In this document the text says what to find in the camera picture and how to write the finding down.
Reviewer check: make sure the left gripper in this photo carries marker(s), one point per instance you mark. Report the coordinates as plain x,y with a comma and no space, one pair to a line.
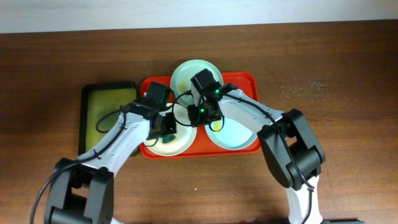
168,128

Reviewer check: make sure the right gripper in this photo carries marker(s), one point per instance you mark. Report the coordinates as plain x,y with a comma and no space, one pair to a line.
194,121

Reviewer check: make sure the yellow green sponge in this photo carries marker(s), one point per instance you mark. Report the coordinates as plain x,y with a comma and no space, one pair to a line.
168,139

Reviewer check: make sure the white plate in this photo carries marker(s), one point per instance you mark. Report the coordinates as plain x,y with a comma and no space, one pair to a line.
185,136

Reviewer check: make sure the light blue plate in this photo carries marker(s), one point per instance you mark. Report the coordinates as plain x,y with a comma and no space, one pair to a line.
230,134

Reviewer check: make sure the mint green plate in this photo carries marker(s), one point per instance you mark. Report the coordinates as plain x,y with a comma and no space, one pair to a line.
181,79

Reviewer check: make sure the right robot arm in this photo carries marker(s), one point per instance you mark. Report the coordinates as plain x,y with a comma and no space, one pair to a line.
292,152

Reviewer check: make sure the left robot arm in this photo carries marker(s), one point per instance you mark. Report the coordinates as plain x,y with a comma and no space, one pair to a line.
82,191

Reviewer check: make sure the red plastic tray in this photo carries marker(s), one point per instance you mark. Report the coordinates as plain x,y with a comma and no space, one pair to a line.
202,145

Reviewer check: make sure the black tray with yellow liquid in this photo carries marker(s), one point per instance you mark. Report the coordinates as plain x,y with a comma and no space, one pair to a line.
99,110

